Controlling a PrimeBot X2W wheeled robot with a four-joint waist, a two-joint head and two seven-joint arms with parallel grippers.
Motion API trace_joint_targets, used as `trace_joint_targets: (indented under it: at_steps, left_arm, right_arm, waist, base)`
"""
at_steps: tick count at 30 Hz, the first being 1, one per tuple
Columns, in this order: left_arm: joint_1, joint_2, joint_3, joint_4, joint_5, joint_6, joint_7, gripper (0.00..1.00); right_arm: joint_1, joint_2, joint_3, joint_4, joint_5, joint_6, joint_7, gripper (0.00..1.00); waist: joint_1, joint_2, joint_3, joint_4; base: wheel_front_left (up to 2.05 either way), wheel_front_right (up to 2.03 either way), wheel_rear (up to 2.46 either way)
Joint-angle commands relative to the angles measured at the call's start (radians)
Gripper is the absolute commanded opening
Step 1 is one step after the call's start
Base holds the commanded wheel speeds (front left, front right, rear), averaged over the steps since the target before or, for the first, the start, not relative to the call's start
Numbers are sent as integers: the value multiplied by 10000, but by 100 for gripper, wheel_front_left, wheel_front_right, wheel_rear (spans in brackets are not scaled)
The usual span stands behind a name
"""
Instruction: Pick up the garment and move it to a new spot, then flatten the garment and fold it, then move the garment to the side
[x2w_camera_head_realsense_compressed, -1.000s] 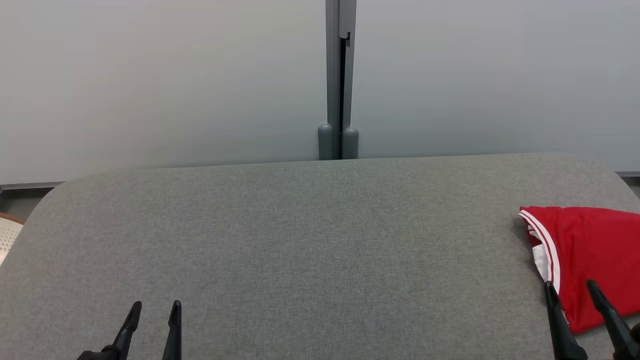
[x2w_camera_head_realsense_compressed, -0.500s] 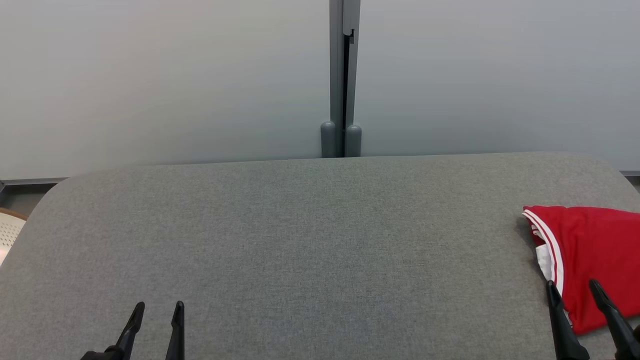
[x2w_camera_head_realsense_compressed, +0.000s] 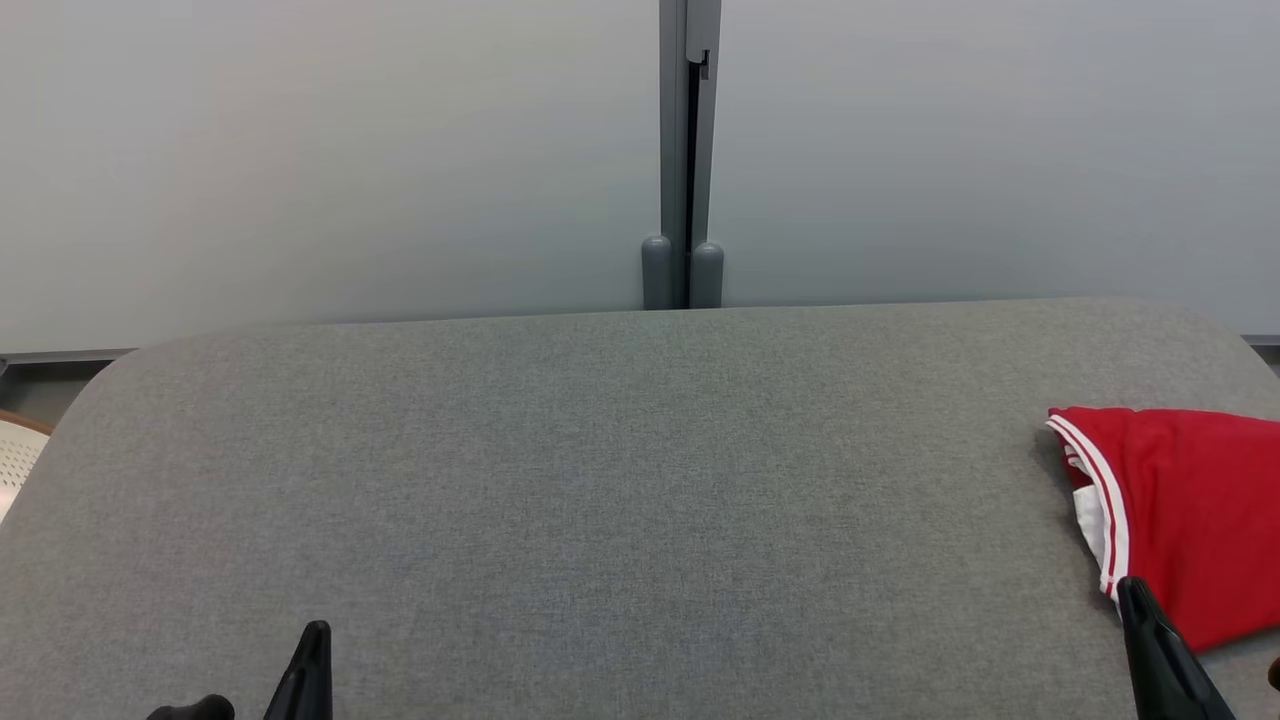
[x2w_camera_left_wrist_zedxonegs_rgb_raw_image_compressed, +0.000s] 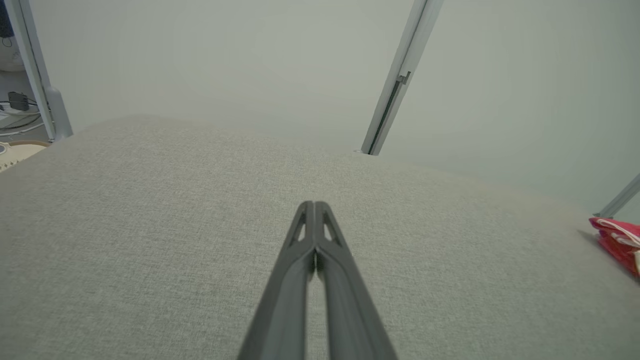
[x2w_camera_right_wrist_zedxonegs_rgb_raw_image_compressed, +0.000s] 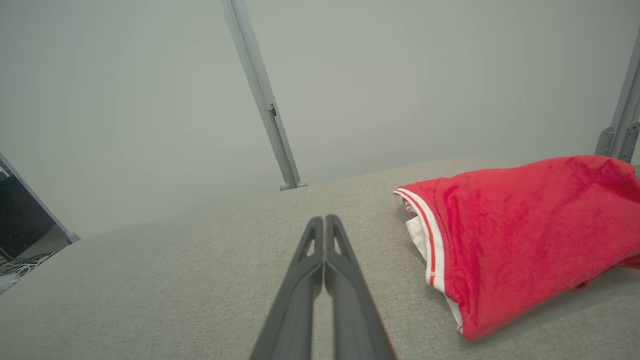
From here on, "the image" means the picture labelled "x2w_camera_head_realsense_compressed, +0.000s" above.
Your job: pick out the white perforated laundry basket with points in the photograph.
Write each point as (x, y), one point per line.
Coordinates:
(15, 460)

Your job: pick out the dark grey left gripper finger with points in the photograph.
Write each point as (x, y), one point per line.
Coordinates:
(310, 680)

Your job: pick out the grey partition post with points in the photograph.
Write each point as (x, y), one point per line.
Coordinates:
(675, 150)

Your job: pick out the red shorts white side stripe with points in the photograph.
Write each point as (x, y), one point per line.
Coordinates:
(1200, 510)

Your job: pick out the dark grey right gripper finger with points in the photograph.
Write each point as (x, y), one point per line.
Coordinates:
(1165, 670)

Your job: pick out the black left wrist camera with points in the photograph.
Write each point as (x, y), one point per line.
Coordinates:
(200, 710)

